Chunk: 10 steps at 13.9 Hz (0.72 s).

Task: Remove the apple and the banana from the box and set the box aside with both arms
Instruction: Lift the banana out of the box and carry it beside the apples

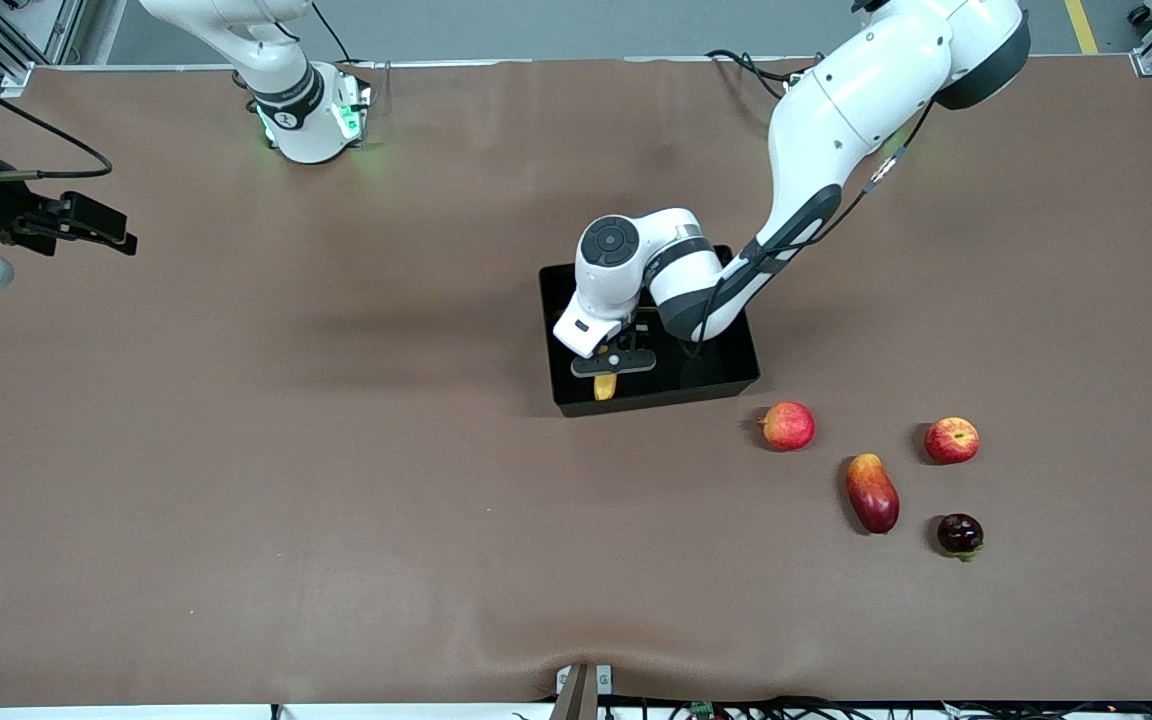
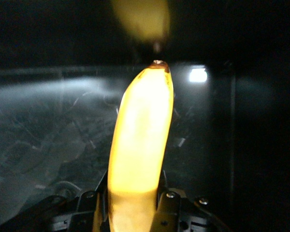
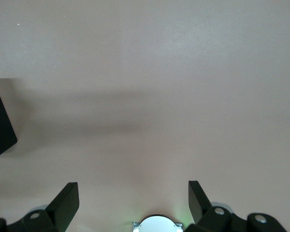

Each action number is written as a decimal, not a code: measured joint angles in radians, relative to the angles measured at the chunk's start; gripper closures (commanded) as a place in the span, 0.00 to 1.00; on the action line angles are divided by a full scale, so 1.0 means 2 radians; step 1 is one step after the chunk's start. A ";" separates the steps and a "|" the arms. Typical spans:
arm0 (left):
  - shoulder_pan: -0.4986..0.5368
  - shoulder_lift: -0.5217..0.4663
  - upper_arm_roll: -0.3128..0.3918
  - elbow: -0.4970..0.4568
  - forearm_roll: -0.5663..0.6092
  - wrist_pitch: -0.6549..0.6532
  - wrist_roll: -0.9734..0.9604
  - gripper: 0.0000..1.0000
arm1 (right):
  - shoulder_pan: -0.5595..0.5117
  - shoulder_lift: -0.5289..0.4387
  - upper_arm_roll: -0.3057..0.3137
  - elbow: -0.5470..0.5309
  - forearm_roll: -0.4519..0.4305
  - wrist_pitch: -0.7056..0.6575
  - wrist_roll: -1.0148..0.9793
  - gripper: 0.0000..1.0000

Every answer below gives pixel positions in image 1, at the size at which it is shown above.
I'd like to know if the black plastic box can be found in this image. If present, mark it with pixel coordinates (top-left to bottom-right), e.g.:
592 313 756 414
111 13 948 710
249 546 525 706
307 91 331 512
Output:
539 245 762 419

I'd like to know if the red apple with yellow patch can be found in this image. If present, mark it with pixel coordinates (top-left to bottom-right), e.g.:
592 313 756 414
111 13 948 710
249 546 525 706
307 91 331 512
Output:
924 416 981 466

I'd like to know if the round red apple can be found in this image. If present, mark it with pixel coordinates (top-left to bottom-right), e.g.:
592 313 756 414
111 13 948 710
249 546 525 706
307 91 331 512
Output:
759 400 818 453

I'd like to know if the red yellow mango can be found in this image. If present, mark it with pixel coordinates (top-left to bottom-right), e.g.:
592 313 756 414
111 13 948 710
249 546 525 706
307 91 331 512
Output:
845 452 901 535

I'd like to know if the fabric table cover mat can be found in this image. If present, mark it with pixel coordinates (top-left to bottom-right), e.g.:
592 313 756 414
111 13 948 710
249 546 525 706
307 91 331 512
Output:
0 55 1152 708

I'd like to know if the dark purple mangosteen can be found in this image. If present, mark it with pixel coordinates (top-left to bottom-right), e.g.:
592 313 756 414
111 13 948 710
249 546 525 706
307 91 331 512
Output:
937 513 985 563

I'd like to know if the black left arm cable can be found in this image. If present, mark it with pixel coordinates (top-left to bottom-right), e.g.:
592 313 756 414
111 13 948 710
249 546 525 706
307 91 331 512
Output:
681 95 939 366

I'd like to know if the black base cable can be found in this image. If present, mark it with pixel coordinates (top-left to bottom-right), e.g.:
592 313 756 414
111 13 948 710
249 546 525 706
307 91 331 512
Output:
311 0 355 66
704 48 822 106

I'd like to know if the metal table clamp bracket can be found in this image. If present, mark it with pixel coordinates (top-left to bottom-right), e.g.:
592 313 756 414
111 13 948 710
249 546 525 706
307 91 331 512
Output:
554 663 614 720

